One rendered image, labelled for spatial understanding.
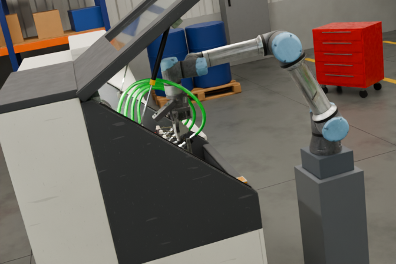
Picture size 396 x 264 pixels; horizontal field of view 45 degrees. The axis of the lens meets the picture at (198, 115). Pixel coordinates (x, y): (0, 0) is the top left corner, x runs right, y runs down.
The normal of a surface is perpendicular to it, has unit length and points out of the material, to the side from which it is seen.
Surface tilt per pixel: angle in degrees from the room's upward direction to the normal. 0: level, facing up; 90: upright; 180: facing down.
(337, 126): 97
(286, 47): 83
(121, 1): 90
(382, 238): 0
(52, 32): 90
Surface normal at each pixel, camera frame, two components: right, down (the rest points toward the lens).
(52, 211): 0.26, 0.24
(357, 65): -0.73, 0.31
